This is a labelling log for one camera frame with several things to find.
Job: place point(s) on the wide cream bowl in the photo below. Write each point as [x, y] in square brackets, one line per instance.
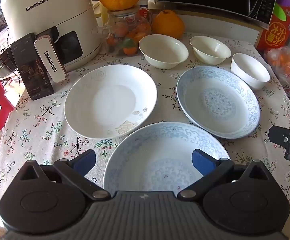
[163, 50]

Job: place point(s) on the blue patterned plate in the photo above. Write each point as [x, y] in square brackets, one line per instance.
[217, 102]
[155, 155]

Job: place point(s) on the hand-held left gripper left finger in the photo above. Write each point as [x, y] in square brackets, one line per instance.
[85, 161]

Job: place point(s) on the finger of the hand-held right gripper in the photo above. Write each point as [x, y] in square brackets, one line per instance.
[277, 136]

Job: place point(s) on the red cardboard box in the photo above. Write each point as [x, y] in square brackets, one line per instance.
[276, 33]

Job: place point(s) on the floral tablecloth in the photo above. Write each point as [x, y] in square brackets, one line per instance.
[39, 120]

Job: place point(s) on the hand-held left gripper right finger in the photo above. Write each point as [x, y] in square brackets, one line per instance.
[202, 162]

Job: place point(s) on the glass jar of small oranges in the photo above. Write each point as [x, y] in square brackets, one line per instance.
[127, 32]

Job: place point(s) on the plastic bag of oranges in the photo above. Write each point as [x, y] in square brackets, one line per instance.
[285, 65]

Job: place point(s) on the black smartphone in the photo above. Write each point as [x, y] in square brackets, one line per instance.
[32, 72]

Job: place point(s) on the small white bowl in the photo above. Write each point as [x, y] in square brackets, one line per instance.
[250, 67]

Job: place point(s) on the white air fryer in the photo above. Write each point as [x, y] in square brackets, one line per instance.
[47, 10]

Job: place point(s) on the white plate with floral print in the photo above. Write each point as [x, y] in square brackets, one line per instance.
[110, 102]

